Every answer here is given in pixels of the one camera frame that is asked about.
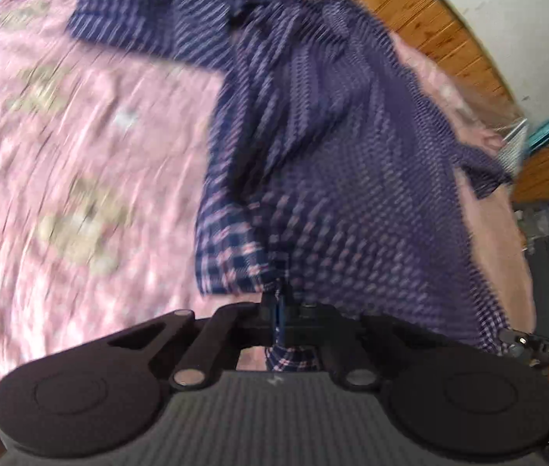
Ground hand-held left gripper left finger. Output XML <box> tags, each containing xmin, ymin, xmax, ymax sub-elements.
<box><xmin>106</xmin><ymin>295</ymin><xmax>281</xmax><ymax>391</ymax></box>

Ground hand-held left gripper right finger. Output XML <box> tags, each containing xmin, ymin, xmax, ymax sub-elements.
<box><xmin>284</xmin><ymin>301</ymin><xmax>455</xmax><ymax>392</ymax></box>

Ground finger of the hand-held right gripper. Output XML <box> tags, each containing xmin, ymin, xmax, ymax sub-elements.
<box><xmin>498</xmin><ymin>327</ymin><xmax>540</xmax><ymax>356</ymax></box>

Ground navy plaid shirt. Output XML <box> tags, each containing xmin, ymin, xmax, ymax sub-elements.
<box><xmin>68</xmin><ymin>0</ymin><xmax>515</xmax><ymax>372</ymax></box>

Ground pink floral bedsheet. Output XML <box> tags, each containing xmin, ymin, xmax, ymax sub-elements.
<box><xmin>0</xmin><ymin>0</ymin><xmax>535</xmax><ymax>413</ymax></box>

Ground wooden panel board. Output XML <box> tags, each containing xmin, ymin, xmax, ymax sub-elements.
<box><xmin>352</xmin><ymin>0</ymin><xmax>549</xmax><ymax>202</ymax></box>

